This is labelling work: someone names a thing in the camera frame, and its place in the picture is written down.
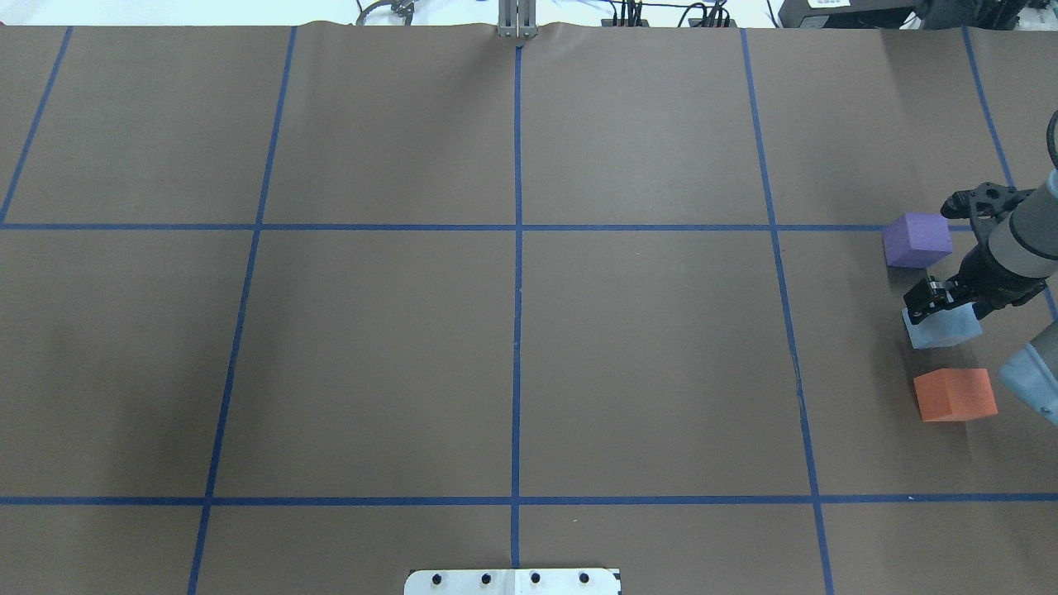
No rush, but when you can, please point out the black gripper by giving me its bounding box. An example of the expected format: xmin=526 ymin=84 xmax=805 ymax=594
xmin=902 ymin=247 xmax=1044 ymax=323

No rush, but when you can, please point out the purple foam block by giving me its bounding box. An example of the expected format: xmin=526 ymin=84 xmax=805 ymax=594
xmin=883 ymin=213 xmax=955 ymax=269

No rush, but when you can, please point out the aluminium frame post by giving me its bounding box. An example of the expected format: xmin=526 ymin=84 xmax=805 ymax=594
xmin=498 ymin=0 xmax=539 ymax=39

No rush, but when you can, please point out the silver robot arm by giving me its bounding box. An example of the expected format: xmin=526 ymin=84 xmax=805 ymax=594
xmin=902 ymin=112 xmax=1057 ymax=426

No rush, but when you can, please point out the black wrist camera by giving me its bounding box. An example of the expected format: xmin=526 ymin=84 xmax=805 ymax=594
xmin=940 ymin=183 xmax=1034 ymax=220

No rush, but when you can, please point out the orange foam block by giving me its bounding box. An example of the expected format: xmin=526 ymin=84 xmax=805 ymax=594
xmin=912 ymin=368 xmax=998 ymax=422

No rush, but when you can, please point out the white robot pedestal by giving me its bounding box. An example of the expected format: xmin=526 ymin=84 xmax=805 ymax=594
xmin=403 ymin=567 xmax=622 ymax=594

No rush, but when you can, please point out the light blue foam block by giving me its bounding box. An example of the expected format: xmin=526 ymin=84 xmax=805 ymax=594
xmin=902 ymin=302 xmax=983 ymax=350

